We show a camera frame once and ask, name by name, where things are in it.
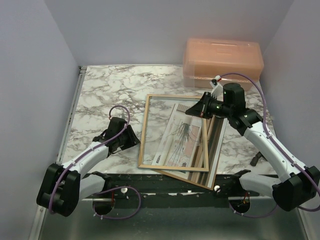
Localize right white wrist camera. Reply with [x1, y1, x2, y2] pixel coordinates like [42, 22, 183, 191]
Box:
[210, 75, 223, 98]

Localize orange translucent plastic box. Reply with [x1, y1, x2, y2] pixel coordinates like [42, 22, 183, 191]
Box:
[182, 38, 264, 88]

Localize aluminium rail frame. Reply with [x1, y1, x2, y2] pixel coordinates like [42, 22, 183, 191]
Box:
[39, 65, 308, 240]

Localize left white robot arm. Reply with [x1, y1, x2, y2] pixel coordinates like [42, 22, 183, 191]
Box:
[36, 117, 140, 217]

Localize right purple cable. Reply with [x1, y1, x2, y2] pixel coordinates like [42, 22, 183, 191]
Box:
[214, 72, 320, 218]

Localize glossy plant photo board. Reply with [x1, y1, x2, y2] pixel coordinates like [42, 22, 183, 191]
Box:
[151, 103, 227, 190]

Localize purple cable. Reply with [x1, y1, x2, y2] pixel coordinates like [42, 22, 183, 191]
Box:
[214, 72, 320, 218]
[48, 105, 143, 221]

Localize blue wooden picture frame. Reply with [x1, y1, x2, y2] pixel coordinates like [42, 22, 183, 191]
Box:
[137, 93, 228, 173]

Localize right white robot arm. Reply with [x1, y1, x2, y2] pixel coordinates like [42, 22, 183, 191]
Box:
[185, 83, 320, 212]

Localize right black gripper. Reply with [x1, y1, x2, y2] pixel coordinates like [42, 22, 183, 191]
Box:
[185, 92, 232, 120]

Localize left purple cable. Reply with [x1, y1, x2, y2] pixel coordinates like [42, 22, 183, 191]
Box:
[48, 105, 143, 221]

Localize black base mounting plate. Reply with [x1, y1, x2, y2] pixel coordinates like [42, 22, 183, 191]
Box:
[79, 171, 276, 210]

